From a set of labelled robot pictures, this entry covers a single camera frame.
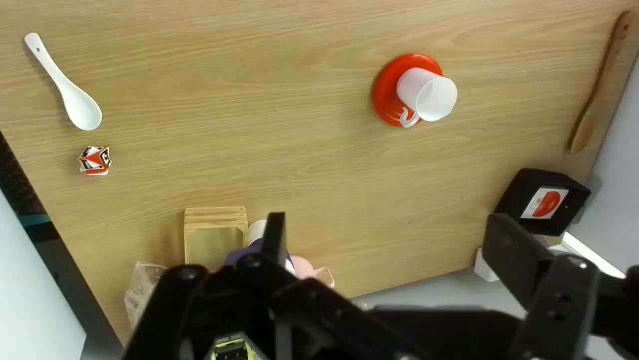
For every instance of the white plastic cup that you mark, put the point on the white plastic cup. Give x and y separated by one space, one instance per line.
425 96

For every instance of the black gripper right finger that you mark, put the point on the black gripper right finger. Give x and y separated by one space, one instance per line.
567 299

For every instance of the white ceramic spoon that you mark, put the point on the white ceramic spoon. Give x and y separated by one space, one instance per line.
78 105

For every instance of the clear plastic bag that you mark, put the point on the clear plastic bag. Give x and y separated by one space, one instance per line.
142 283

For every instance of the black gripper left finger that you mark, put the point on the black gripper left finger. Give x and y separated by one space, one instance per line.
248 309

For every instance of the wooden spatula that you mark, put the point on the wooden spatula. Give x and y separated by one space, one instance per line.
609 84

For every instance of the red round plate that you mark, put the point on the red round plate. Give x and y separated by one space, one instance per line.
383 91

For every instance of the black box with red label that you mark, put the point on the black box with red label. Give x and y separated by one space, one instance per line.
541 200

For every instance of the small red white wrapper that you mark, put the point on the small red white wrapper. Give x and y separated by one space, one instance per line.
94 160

